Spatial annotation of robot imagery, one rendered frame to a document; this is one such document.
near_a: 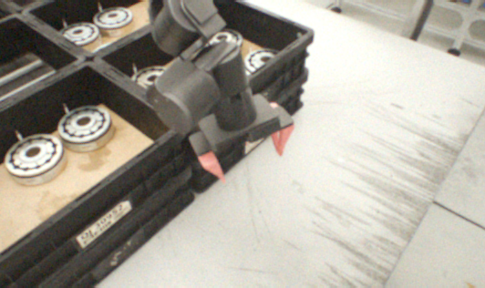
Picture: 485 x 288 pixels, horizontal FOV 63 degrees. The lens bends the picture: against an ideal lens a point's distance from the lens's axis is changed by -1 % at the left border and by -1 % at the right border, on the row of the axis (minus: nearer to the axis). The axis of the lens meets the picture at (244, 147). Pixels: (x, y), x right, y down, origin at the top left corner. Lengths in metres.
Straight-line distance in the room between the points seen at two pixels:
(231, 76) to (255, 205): 0.43
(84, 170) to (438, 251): 1.37
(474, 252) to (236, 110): 1.44
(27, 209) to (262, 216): 0.44
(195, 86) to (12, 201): 0.47
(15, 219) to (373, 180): 0.72
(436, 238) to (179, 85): 1.48
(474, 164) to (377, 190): 1.24
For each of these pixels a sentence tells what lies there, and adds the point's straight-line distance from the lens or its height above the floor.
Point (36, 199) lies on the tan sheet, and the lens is 0.80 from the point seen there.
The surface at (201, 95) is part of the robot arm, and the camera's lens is 0.45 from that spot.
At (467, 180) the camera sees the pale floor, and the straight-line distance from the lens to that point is 2.05.
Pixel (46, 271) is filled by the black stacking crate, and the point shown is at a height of 0.83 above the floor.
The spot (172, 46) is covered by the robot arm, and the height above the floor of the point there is 1.13.
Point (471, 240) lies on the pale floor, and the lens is 1.86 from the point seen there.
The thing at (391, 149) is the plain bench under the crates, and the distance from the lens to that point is 1.03.
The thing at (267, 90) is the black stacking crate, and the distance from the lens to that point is 0.87.
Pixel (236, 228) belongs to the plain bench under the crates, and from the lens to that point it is 0.83.
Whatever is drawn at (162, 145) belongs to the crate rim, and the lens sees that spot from 0.68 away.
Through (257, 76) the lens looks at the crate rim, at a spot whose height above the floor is 0.93.
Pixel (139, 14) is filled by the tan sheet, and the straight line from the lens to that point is 1.25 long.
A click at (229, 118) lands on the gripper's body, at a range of 0.53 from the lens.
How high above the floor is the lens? 1.41
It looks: 47 degrees down
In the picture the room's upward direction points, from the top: straight up
